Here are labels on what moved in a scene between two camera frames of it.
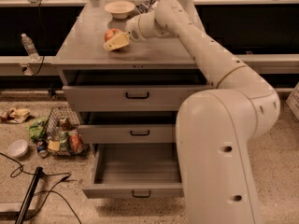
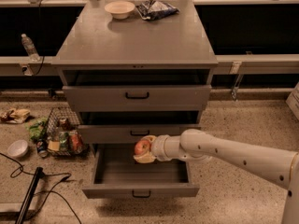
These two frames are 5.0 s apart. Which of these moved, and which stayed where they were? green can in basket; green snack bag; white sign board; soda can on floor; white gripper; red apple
Moved: red apple; white gripper
Stayed: white sign board; green can in basket; soda can on floor; green snack bag
